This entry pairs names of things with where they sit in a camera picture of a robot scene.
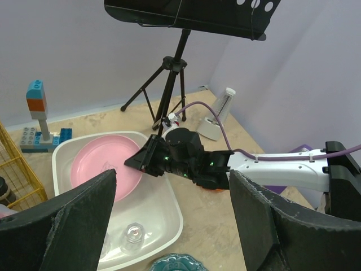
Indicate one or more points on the white metronome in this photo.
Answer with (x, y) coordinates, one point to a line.
(209, 126)

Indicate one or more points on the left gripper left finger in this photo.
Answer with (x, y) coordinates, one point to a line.
(64, 233)

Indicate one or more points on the gold wire basket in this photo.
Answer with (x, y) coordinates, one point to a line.
(19, 177)

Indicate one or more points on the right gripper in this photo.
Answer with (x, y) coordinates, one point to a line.
(177, 153)

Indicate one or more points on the pink plate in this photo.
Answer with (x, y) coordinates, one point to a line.
(105, 153)

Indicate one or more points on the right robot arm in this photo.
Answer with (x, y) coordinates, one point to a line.
(332, 170)

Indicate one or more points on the toy brick tower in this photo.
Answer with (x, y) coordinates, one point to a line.
(40, 140)

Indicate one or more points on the orange plate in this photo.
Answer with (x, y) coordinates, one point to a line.
(217, 190)

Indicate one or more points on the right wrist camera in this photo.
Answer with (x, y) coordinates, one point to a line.
(170, 122)

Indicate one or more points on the teal scalloped plate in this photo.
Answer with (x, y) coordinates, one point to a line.
(177, 261)

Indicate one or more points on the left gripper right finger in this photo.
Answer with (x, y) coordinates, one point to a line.
(279, 234)

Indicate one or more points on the white rectangular baking dish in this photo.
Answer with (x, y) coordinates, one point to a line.
(152, 203)

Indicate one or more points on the small black cap spice jar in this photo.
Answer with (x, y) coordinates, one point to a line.
(8, 197)

